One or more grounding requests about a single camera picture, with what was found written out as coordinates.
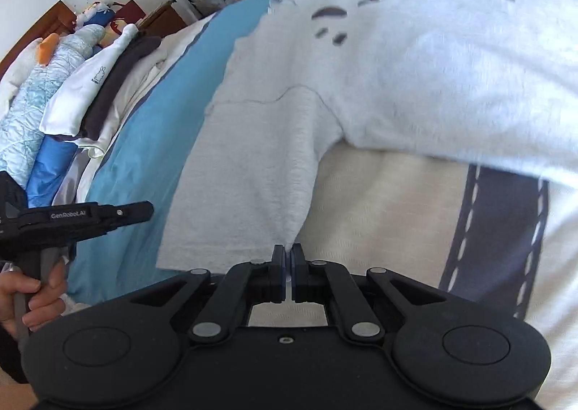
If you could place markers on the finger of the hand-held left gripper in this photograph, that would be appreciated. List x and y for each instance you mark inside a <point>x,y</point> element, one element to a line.
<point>128,213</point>

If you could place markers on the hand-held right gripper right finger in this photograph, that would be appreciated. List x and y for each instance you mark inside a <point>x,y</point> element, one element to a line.
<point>296,272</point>

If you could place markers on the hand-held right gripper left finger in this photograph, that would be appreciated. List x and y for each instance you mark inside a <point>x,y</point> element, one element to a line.
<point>281,272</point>

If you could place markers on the white towel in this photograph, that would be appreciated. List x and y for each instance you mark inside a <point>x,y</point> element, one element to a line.
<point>406,75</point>

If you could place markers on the person's left hand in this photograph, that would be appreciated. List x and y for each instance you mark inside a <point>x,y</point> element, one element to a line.
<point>45,301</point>

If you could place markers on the blue cloth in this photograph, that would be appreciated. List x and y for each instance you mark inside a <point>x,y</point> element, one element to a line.
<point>49,166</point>

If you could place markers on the blue and cream bed cover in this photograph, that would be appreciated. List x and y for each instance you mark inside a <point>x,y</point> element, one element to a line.
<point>384,211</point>

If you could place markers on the light blue quilted blanket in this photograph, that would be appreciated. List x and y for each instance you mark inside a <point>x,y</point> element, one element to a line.
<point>45,89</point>

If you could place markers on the white folded shirt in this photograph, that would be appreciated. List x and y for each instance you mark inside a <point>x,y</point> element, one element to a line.
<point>86,84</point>

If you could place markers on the dark folded garment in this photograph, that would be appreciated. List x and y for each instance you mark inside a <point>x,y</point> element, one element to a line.
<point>117,75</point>

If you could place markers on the white plush toy orange beak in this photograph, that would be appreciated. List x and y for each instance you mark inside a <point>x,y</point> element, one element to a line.
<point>45,50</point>

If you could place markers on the red bag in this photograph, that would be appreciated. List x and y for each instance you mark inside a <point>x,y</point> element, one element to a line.
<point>128,12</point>

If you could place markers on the wooden headboard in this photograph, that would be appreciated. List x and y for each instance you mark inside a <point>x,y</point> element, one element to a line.
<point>49,21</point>

